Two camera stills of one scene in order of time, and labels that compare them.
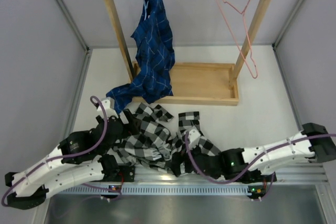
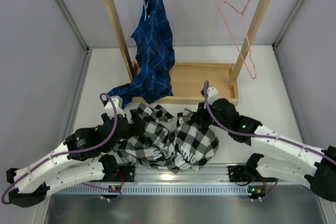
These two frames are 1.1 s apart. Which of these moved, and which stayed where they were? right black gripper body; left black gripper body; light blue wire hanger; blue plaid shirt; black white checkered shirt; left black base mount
Moved: right black gripper body; black white checkered shirt
Stayed: blue plaid shirt; left black base mount; light blue wire hanger; left black gripper body
